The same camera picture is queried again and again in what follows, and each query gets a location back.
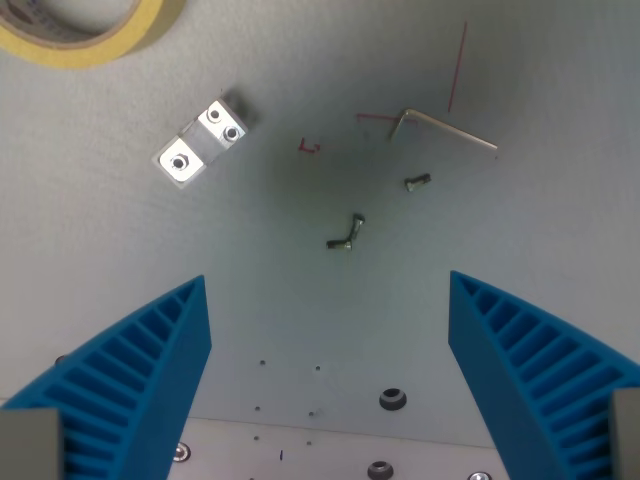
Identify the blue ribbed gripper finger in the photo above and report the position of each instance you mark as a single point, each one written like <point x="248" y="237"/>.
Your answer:
<point x="520" y="370"/>
<point x="140" y="370"/>

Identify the yellow masking tape roll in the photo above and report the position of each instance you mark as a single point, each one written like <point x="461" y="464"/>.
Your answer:
<point x="75" y="42"/>

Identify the aluminium bracket block with holes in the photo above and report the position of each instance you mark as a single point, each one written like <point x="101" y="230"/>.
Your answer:
<point x="202" y="137"/>

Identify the silver table mounting bolt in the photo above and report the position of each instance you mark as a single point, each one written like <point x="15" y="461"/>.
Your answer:
<point x="180" y="452"/>
<point x="479" y="475"/>

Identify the metal hex allen key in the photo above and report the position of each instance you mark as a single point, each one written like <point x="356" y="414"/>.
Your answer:
<point x="440" y="129"/>

